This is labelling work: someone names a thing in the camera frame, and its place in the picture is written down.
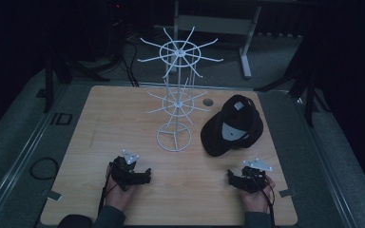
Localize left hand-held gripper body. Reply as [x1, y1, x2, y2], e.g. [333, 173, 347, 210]
[109, 149, 144, 192]

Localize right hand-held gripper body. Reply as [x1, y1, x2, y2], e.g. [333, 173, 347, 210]
[239, 158, 274, 195]

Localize black baseball cap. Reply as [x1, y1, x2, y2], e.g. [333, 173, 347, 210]
[200, 94, 264, 158]

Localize white wire hat rack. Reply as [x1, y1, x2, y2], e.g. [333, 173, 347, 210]
[136, 26, 224, 153]

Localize person's right hand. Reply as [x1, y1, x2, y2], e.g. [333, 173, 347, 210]
[238, 174, 277, 214]

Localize person's left hand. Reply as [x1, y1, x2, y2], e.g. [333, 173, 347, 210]
[104, 162, 138, 212]

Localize grey tape strip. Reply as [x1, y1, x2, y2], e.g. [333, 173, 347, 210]
[38, 188, 63, 202]
[278, 188, 298, 199]

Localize person's dark clothing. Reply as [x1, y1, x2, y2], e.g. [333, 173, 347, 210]
[56, 214, 95, 228]

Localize black tripod stand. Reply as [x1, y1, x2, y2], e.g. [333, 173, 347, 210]
[41, 44, 111, 114]
[254, 60, 332, 128]

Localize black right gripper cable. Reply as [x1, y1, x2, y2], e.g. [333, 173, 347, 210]
[248, 173, 278, 228]

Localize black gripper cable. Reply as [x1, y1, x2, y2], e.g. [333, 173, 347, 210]
[97, 161, 119, 217]
[248, 173, 278, 228]

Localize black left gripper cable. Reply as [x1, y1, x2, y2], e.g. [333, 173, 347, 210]
[97, 161, 119, 217]

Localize black cable loop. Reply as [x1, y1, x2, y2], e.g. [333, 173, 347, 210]
[29, 157, 61, 181]

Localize black floor cables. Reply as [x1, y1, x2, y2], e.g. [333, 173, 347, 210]
[119, 18, 141, 88]

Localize white metal table frame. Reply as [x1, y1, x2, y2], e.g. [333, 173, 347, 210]
[169, 0, 264, 80]

